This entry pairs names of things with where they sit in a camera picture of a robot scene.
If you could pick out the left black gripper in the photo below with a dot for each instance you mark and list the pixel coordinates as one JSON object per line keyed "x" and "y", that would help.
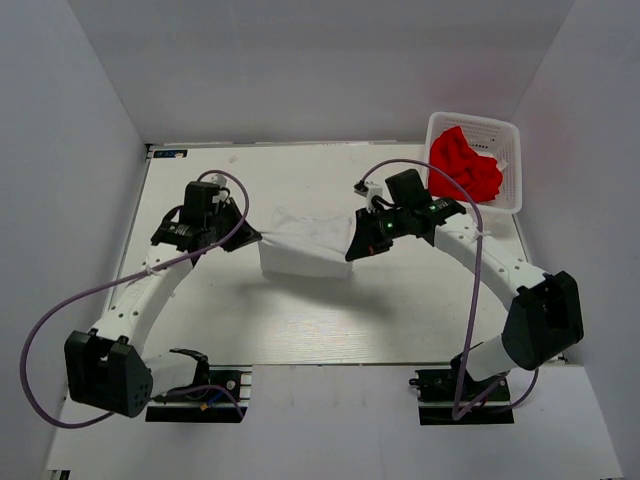
{"x": 244, "y": 235}

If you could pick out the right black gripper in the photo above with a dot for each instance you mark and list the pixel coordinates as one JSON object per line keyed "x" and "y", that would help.
{"x": 366, "y": 242}

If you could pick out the white t shirt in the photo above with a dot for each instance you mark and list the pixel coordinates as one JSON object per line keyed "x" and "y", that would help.
{"x": 306, "y": 246}

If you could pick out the red t shirt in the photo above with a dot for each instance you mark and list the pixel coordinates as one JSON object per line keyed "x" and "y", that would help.
{"x": 477, "y": 174}

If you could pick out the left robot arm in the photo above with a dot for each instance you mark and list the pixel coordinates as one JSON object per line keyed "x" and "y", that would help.
{"x": 105, "y": 365}

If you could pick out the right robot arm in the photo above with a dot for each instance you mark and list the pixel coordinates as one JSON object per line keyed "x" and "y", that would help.
{"x": 543, "y": 310}

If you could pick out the blue table label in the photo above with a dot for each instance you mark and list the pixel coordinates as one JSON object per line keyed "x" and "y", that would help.
{"x": 170, "y": 153}

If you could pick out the white plastic basket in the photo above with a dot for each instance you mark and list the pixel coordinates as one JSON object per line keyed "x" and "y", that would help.
{"x": 482, "y": 154}

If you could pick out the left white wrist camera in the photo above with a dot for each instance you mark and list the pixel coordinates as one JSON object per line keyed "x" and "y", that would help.
{"x": 221, "y": 191}

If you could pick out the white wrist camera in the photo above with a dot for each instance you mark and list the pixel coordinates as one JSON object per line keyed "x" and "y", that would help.
{"x": 221, "y": 191}
{"x": 372, "y": 193}

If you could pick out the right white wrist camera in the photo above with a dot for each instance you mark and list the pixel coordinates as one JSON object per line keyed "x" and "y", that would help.
{"x": 372, "y": 193}

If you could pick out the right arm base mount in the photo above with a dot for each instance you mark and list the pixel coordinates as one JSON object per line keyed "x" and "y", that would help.
{"x": 435, "y": 389}

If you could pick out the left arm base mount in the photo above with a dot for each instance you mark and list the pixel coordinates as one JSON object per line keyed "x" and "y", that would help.
{"x": 226, "y": 403}

